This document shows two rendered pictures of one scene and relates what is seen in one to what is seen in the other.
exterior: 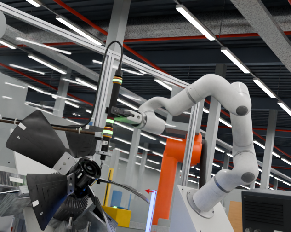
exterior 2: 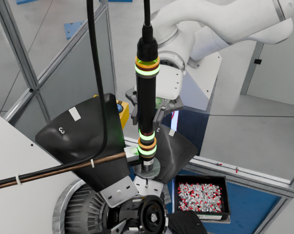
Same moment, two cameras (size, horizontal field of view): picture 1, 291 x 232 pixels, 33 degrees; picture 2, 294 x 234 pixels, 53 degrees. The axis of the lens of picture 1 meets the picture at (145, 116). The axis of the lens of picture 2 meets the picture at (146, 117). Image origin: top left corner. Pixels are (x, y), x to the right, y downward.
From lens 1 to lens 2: 2.13 m
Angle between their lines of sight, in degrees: 66
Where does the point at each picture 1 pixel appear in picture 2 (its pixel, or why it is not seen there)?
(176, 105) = (246, 35)
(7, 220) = not seen: hidden behind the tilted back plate
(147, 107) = (170, 29)
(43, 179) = not seen: outside the picture
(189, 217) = (193, 82)
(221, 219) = not seen: hidden behind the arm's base
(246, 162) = (284, 26)
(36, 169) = (33, 209)
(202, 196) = (203, 52)
